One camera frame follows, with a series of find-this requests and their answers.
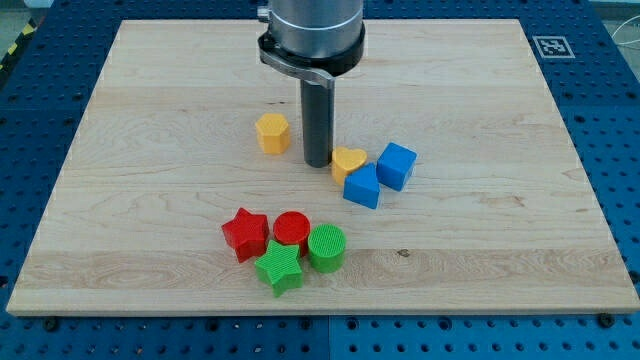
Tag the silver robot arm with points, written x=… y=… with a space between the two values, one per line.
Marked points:
x=314 y=41

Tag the yellow heart block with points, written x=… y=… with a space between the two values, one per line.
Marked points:
x=345 y=161

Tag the yellow hexagon block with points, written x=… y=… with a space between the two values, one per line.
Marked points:
x=273 y=133

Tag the blue triangle block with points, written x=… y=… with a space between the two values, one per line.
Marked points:
x=362 y=187

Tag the red cylinder block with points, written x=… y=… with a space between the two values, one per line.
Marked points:
x=293 y=228

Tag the green cylinder block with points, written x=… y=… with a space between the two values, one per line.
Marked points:
x=326 y=247

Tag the blue cube block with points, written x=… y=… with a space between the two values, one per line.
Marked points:
x=395 y=166

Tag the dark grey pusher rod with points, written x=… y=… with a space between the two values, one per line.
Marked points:
x=317 y=110

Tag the red star block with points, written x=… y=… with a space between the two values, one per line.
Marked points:
x=247 y=234

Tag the green star block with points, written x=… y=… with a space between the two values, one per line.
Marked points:
x=280 y=268

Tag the light wooden board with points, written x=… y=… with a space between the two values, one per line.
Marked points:
x=498 y=216

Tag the white fiducial marker tag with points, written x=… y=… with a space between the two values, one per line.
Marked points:
x=553 y=47

